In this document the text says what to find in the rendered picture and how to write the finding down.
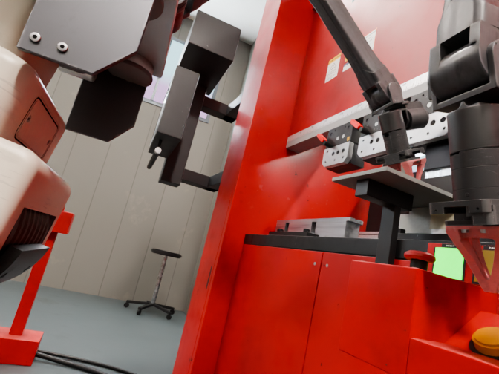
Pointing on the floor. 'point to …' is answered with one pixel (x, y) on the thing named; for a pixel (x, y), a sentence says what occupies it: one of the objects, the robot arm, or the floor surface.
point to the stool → (157, 286)
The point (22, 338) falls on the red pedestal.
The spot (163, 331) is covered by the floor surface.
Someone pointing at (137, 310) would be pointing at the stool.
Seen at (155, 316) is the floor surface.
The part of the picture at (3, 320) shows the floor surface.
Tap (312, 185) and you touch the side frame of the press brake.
